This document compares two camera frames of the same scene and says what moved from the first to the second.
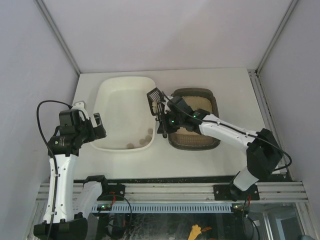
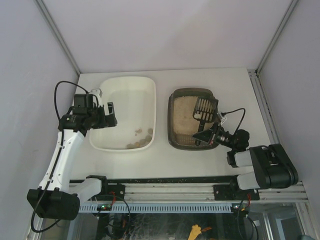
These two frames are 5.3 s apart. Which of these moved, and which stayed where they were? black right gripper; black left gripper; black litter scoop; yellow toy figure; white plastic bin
Moved: black left gripper; black right gripper; black litter scoop
Stayed: white plastic bin; yellow toy figure
